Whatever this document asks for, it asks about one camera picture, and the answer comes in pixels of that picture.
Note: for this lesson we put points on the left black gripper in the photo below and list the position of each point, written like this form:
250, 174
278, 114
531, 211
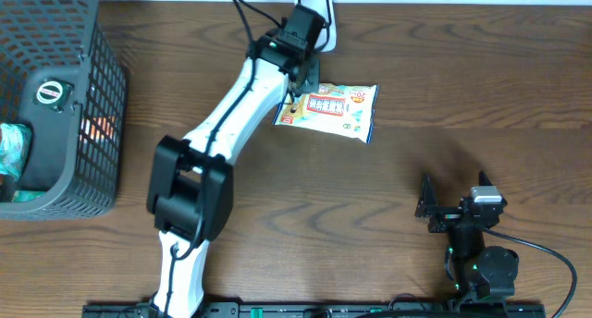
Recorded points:
314, 87

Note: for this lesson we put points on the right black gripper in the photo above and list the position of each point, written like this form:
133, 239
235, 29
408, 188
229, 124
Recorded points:
426, 208

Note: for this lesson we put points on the yellow wet wipes pack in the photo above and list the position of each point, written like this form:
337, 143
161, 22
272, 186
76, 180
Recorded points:
343, 110

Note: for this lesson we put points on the orange small snack box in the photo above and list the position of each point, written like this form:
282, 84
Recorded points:
98, 129

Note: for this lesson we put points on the dark green round-label packet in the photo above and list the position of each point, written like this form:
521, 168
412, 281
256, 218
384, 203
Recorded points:
53, 94

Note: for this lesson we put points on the teal snack packet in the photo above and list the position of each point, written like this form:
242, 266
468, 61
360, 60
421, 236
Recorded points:
15, 144

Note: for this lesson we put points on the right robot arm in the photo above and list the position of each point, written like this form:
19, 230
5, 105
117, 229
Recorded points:
482, 274

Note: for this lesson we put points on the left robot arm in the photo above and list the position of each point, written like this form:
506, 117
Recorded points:
191, 186

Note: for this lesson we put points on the white barcode scanner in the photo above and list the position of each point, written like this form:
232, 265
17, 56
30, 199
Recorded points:
327, 39

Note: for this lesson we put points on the dark grey plastic basket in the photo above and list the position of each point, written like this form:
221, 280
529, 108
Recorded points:
62, 178

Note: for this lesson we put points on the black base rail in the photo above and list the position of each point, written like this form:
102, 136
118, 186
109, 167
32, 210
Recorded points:
259, 310

